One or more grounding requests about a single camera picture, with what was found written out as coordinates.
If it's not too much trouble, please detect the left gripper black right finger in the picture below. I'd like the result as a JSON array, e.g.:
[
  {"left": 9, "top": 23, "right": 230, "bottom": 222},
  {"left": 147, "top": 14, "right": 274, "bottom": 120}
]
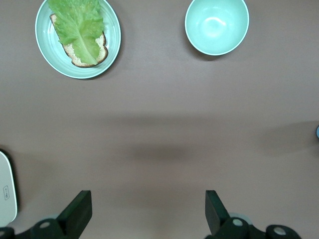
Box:
[{"left": 205, "top": 190, "right": 301, "bottom": 239}]

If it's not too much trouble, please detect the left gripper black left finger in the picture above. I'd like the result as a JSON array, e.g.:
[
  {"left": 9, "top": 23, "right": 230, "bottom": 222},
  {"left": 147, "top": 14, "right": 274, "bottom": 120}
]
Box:
[{"left": 0, "top": 190, "right": 93, "bottom": 239}]

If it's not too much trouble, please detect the white rounded appliance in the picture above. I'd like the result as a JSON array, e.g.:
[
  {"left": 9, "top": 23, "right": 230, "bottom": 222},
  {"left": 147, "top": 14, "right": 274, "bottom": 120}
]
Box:
[{"left": 0, "top": 148, "right": 18, "bottom": 223}]

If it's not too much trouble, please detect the toasted bread slice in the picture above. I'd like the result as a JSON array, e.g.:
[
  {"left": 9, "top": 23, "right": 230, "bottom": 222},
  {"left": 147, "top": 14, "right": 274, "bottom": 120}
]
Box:
[{"left": 49, "top": 13, "right": 110, "bottom": 68}]

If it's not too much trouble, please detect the mint green plate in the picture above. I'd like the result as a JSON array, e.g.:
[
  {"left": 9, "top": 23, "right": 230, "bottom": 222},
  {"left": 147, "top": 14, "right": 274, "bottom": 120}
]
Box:
[{"left": 34, "top": 0, "right": 122, "bottom": 80}]

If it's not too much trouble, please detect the green lettuce leaf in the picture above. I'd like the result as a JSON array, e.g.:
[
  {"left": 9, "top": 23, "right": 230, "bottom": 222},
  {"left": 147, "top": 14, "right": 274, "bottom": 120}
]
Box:
[{"left": 47, "top": 0, "right": 105, "bottom": 65}]

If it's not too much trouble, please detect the mint green bowl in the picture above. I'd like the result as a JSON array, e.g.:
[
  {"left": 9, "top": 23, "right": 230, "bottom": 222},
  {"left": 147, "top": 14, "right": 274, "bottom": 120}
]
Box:
[{"left": 184, "top": 0, "right": 250, "bottom": 56}]

